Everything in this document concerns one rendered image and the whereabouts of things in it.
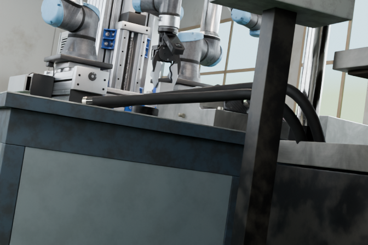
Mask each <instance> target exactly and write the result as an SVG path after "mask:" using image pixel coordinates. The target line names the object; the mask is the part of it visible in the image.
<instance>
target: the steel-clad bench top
mask: <svg viewBox="0 0 368 245"><path fill-rule="evenodd" d="M6 92H8V93H13V94H18V95H25V96H31V97H38V98H43V99H48V100H54V101H60V102H66V103H73V104H79V105H83V106H90V107H95V108H102V109H108V110H114V111H118V112H125V113H131V114H137V115H143V116H150V117H154V118H160V119H166V120H172V121H179V122H183V123H189V124H195V125H202V126H208V127H214V128H218V129H224V130H231V131H237V132H243V133H246V132H245V131H239V130H233V129H227V128H223V127H217V126H210V125H204V124H198V123H194V122H188V121H182V120H175V119H169V118H163V117H159V116H152V115H146V114H140V113H134V112H127V111H124V110H117V109H111V108H105V107H99V106H92V105H88V104H82V103H76V102H70V101H64V100H57V99H53V98H47V97H41V96H35V95H28V94H22V93H18V92H12V91H3V92H0V94H3V93H6Z"/></svg>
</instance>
